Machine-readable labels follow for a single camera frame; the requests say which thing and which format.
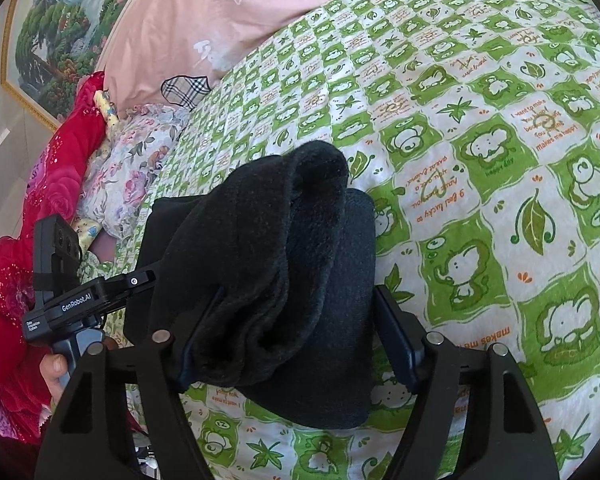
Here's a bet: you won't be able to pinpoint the yellow patterned pillow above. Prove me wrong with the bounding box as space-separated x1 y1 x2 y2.
71 90 120 255

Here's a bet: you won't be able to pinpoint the black pants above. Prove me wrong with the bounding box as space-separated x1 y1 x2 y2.
123 141 376 429

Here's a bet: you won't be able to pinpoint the person left hand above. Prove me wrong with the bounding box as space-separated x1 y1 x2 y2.
40 353 68 406

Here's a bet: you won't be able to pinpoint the red floral blanket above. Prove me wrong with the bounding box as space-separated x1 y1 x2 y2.
0 72 106 444

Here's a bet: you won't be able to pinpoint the floral white pillow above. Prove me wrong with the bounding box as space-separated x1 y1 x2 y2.
86 104 189 240

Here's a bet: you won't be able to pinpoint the pink quilt with hearts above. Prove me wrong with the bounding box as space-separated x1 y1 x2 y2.
97 0 329 114

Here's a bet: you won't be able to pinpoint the green checkered bed sheet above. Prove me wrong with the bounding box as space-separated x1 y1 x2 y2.
114 0 600 479

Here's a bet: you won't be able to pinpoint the landscape painting gold frame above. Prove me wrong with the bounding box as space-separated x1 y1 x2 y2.
1 0 130 130

